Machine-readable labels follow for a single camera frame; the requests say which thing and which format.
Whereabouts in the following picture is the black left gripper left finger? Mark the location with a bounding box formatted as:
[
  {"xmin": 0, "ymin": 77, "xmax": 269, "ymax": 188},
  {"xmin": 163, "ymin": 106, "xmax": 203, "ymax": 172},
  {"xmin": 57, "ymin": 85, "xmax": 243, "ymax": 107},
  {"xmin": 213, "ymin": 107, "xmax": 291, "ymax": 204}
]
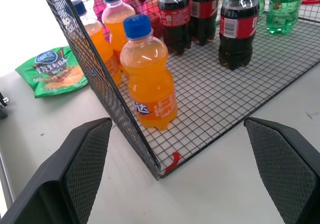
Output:
[{"xmin": 0, "ymin": 117, "xmax": 113, "ymax": 224}]

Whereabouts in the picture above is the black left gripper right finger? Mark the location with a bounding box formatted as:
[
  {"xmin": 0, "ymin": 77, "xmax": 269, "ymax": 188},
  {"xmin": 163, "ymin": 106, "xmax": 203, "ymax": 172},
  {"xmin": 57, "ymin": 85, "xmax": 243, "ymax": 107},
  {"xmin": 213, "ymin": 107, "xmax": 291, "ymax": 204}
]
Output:
[{"xmin": 243, "ymin": 116, "xmax": 320, "ymax": 224}]

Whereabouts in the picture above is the pink snack bag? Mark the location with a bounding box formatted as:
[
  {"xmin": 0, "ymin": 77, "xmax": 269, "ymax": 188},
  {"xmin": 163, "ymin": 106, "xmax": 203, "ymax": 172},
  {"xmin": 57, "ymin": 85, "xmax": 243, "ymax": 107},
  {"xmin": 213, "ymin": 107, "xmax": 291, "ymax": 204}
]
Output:
[{"xmin": 92, "ymin": 0, "xmax": 167, "ymax": 43}]

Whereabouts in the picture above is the green chips bag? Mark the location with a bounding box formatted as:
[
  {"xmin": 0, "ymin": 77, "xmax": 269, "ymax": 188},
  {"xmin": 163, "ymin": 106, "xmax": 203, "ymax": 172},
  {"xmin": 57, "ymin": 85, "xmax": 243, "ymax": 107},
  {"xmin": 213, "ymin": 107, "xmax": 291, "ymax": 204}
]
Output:
[{"xmin": 14, "ymin": 45, "xmax": 90, "ymax": 99}]

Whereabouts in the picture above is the red zip tie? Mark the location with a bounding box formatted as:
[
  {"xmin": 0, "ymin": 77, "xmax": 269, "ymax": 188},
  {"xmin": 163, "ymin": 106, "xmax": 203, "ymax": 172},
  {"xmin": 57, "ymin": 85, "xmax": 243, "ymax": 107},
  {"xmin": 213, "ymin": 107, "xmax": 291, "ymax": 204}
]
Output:
[{"xmin": 164, "ymin": 151, "xmax": 181, "ymax": 174}]

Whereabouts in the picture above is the orange soda bottle blue cap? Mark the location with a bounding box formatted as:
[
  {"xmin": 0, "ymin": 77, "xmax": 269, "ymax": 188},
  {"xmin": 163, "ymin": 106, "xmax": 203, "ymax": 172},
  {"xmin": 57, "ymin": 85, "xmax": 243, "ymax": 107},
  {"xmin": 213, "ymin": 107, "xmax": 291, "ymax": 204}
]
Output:
[
  {"xmin": 65, "ymin": 0, "xmax": 123, "ymax": 87},
  {"xmin": 101, "ymin": 0, "xmax": 137, "ymax": 77},
  {"xmin": 119, "ymin": 14, "xmax": 179, "ymax": 131}
]

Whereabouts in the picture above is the black wire mesh rack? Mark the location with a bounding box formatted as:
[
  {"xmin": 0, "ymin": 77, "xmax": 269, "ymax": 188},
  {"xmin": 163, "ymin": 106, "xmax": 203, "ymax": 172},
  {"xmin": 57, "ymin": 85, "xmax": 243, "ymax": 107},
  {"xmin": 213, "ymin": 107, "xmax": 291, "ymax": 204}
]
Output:
[{"xmin": 36, "ymin": 0, "xmax": 320, "ymax": 181}]

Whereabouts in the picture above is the cola bottle red label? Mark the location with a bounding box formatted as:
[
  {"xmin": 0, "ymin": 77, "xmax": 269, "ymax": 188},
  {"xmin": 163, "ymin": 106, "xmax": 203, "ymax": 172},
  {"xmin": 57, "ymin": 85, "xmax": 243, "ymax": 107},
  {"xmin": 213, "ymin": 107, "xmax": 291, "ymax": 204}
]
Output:
[
  {"xmin": 188, "ymin": 0, "xmax": 220, "ymax": 47},
  {"xmin": 158, "ymin": 0, "xmax": 192, "ymax": 56},
  {"xmin": 218, "ymin": 0, "xmax": 261, "ymax": 71}
]

